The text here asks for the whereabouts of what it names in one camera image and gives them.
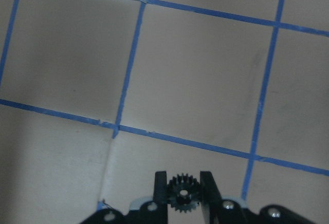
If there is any small black bearing gear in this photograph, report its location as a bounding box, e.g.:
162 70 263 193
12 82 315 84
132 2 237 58
167 174 201 213

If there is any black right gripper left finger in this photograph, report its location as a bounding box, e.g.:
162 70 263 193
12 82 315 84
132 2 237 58
153 171 168 224

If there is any brown paper table cover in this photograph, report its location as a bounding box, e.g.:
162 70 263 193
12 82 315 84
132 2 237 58
1 0 328 223

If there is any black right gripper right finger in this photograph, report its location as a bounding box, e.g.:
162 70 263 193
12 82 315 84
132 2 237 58
200 171 222 224

